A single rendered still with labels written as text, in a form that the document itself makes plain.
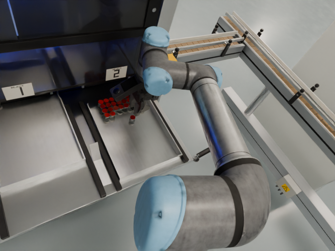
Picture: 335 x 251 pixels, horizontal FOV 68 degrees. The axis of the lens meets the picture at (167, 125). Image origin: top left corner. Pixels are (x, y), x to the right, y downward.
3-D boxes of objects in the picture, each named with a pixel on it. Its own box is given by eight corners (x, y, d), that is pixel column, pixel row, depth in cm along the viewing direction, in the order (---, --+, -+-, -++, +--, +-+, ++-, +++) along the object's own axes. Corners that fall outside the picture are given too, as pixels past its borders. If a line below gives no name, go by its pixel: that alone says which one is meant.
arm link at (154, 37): (144, 40, 64) (143, 21, 69) (138, 71, 73) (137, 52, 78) (173, 45, 66) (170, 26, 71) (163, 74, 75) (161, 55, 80)
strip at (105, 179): (88, 152, 90) (88, 144, 85) (96, 149, 91) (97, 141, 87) (103, 186, 84) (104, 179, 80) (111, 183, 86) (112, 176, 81)
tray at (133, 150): (86, 109, 100) (86, 103, 97) (143, 95, 112) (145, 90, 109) (118, 182, 86) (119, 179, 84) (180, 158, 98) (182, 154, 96)
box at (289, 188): (274, 182, 156) (283, 176, 149) (279, 179, 159) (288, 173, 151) (287, 199, 151) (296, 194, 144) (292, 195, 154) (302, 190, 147)
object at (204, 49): (142, 79, 123) (148, 54, 111) (129, 58, 129) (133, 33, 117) (239, 59, 155) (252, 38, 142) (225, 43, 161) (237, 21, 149)
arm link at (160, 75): (189, 80, 63) (183, 52, 69) (146, 75, 60) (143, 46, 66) (180, 100, 69) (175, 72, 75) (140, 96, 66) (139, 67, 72)
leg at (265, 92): (212, 143, 209) (262, 80, 148) (220, 140, 213) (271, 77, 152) (218, 152, 205) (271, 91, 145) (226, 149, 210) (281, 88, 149)
